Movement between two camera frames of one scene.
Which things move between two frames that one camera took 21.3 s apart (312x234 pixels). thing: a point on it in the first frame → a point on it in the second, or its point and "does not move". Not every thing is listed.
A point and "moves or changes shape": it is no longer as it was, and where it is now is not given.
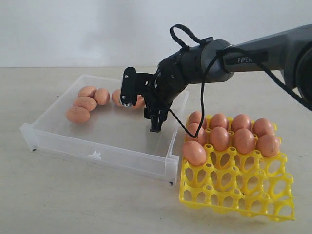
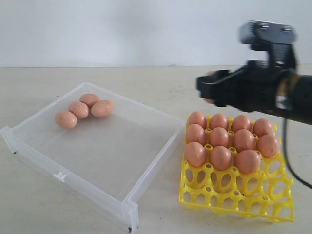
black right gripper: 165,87 → 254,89
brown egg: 194,153 does not move
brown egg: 140,104 → 221,158
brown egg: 86,103 → 80,109
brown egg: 87,91 → 90,99
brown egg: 262,126 does not move
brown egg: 268,145 does not move
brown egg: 218,120 does not move
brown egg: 241,121 does not move
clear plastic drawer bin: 113,136 moves or changes shape
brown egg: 192,128 does not move
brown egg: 116,96 → 247,161
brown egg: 77,114 → 66,119
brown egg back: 102,96 → 103,108
